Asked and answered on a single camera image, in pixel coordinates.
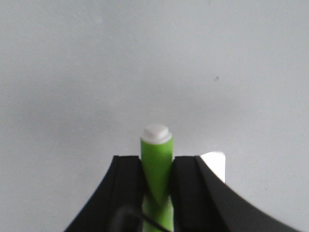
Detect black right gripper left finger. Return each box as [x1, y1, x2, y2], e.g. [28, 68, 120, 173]
[65, 156, 146, 232]

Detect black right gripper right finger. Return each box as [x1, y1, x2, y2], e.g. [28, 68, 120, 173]
[170, 156, 296, 232]

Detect green marker pen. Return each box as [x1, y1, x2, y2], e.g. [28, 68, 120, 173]
[140, 124, 174, 232]

